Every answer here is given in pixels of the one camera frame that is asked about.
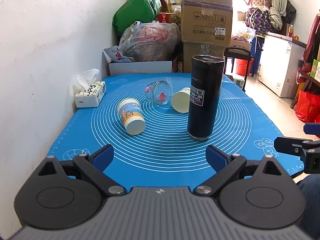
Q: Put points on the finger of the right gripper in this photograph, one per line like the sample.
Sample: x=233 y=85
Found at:
x=311 y=128
x=291 y=146

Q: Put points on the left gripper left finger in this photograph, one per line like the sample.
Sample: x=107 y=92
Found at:
x=91 y=170

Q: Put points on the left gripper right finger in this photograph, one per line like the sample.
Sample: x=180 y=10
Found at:
x=227 y=168

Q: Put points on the black steel thermos tumbler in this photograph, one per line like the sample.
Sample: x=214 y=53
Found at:
x=206 y=79

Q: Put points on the printed blue orange paper cup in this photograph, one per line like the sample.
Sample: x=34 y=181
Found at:
x=131 y=116

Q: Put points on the plain white paper cup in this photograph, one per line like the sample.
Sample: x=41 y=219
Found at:
x=180 y=100

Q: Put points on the red shopping bag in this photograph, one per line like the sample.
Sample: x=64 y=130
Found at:
x=307 y=106

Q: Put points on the blue silicone baking mat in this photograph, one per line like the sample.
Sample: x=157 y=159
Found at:
x=164 y=154

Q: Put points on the white tissue pack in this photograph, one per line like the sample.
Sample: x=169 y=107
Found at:
x=92 y=91

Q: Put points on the white chest freezer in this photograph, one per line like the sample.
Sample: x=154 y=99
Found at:
x=279 y=64

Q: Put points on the red bucket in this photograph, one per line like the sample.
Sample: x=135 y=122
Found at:
x=240 y=66

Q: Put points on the clear glass jar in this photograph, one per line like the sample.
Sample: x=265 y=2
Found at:
x=158 y=92

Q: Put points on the white open cardboard box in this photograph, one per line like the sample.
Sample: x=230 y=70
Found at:
x=118 y=64

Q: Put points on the floral patterned bag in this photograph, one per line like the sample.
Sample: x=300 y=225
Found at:
x=258 y=20

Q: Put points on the lower brown cardboard box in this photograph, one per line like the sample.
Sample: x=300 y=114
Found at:
x=192 y=49

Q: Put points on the brown cardboard box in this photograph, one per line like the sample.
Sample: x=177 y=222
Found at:
x=192 y=49
x=207 y=21

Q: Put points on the clear plastic bag of items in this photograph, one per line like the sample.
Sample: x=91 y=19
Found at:
x=152 y=41

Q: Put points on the upper brown cardboard box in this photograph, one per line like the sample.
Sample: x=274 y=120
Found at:
x=207 y=21

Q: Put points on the red gift box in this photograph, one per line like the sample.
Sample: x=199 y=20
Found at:
x=167 y=17

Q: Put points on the green bag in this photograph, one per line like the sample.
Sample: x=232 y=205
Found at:
x=131 y=11

